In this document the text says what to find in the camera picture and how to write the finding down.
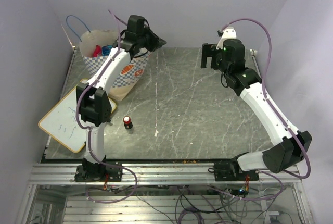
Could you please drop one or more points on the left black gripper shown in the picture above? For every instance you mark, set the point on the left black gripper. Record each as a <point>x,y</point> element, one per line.
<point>158,42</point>

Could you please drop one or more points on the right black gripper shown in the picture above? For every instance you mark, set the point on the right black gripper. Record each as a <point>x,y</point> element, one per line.
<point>209,50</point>

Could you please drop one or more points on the blue checkered paper bag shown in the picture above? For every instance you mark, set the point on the blue checkered paper bag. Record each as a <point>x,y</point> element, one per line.
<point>117,56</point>

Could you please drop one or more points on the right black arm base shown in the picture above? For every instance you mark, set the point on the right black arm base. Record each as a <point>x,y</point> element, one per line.
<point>230,172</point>

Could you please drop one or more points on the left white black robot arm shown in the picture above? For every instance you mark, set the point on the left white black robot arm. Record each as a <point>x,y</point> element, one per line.
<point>93,109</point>

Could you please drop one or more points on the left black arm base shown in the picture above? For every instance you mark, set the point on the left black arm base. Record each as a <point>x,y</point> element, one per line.
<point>89,172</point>

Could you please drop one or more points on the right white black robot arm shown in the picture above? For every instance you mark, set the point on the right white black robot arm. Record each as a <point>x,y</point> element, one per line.
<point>290,145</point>

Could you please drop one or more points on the red black small bottle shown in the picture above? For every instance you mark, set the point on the red black small bottle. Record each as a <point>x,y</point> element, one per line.
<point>127,122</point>

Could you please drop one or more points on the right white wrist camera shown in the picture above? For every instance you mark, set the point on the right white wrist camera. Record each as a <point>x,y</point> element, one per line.
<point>228,33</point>

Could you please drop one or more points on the small whiteboard with yellow frame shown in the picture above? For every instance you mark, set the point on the small whiteboard with yellow frame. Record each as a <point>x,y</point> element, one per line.
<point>68,121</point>

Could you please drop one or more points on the aluminium rail frame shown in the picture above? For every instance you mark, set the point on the aluminium rail frame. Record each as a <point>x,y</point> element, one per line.
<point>147,174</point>

